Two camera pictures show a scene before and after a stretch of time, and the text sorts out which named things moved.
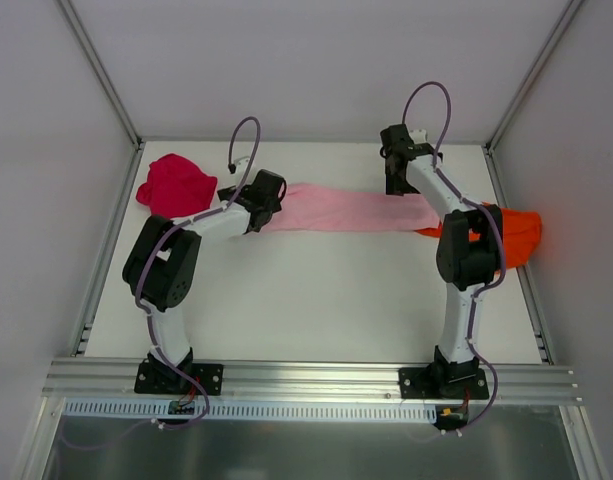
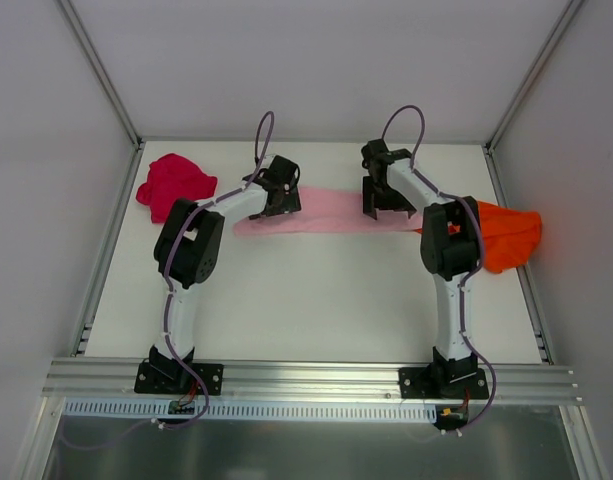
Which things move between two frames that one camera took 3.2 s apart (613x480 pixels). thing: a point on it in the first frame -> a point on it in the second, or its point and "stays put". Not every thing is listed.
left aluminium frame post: (101, 72) stays put
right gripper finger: (396, 176) -> (370, 197)
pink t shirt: (308, 208) stays put
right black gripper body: (396, 176) -> (386, 198)
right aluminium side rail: (542, 339) stays put
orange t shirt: (520, 233) stays put
